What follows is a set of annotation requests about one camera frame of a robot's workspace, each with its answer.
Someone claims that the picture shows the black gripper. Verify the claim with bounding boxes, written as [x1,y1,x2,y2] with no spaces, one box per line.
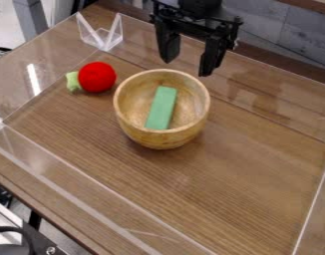
[151,0,243,77]

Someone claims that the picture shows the red plush fruit green leaf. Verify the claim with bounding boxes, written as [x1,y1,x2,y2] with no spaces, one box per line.
[65,62,117,93]

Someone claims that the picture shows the wooden bowl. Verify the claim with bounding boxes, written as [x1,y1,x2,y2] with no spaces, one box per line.
[113,69,210,149]

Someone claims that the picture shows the green rectangular block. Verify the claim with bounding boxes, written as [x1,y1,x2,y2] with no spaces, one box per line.
[145,86,176,129]

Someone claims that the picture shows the clear acrylic tray enclosure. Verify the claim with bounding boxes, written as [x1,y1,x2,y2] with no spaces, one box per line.
[0,11,325,255]

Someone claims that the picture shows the black metal bracket with cable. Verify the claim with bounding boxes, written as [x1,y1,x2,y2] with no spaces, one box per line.
[0,226,69,255]

